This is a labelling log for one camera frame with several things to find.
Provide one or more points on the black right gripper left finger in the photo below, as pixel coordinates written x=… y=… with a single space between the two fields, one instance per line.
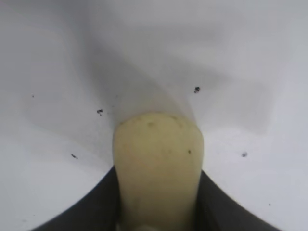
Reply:
x=96 y=209

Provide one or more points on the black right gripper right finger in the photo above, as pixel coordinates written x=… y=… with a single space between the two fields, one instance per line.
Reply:
x=216 y=209

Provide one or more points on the pale yellow egg yolk pastry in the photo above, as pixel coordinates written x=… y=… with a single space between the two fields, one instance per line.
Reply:
x=158 y=168

